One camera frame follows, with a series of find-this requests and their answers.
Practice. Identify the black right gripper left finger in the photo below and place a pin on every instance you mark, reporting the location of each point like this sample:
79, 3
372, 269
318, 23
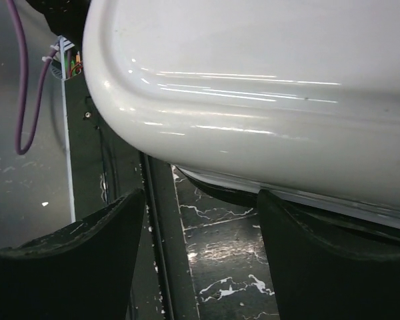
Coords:
82, 271

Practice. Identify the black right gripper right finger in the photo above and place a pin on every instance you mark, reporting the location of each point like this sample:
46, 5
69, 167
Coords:
328, 266

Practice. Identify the black white space suitcase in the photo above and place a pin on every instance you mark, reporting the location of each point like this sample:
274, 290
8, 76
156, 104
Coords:
298, 97

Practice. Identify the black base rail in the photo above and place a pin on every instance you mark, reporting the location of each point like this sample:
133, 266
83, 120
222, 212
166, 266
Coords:
103, 168

